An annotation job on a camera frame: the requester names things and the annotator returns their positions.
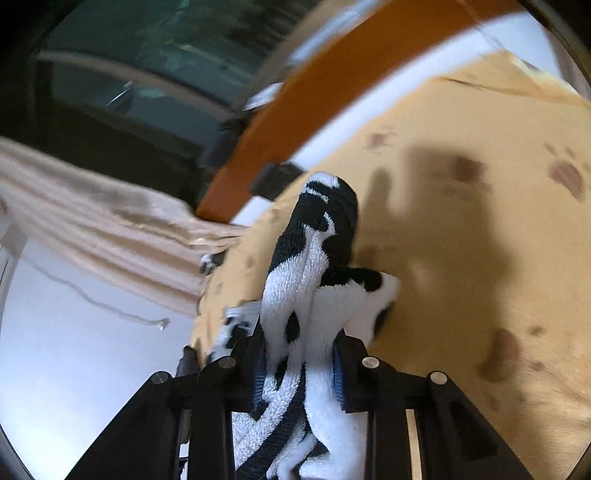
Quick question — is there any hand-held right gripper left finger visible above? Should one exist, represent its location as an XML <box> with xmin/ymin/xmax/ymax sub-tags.
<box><xmin>65</xmin><ymin>330</ymin><xmax>269</xmax><ymax>480</ymax></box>

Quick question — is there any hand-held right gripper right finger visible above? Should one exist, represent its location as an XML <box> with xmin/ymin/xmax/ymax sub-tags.
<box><xmin>331</xmin><ymin>335</ymin><xmax>534</xmax><ymax>480</ymax></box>

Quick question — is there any cow print fleece garment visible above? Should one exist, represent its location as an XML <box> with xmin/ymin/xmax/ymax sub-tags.
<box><xmin>182</xmin><ymin>172</ymin><xmax>402</xmax><ymax>480</ymax></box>

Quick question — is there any white charger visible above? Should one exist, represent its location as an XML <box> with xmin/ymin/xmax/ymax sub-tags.
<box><xmin>199</xmin><ymin>253</ymin><xmax>227</xmax><ymax>278</ymax></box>

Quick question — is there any yellow paw print blanket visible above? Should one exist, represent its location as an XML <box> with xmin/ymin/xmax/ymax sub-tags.
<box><xmin>191</xmin><ymin>48</ymin><xmax>591</xmax><ymax>467</ymax></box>

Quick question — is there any black flat box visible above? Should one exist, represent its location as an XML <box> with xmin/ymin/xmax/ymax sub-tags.
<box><xmin>249</xmin><ymin>162</ymin><xmax>305</xmax><ymax>200</ymax></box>

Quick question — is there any beige curtain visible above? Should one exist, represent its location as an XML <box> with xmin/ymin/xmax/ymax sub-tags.
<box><xmin>0</xmin><ymin>136</ymin><xmax>245</xmax><ymax>317</ymax></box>

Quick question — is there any dark box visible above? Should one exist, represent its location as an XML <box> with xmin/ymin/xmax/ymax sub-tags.
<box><xmin>198</xmin><ymin>117</ymin><xmax>252</xmax><ymax>169</ymax></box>

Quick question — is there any thin white cable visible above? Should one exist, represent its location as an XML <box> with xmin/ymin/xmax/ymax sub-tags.
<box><xmin>23</xmin><ymin>256</ymin><xmax>171</xmax><ymax>332</ymax></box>

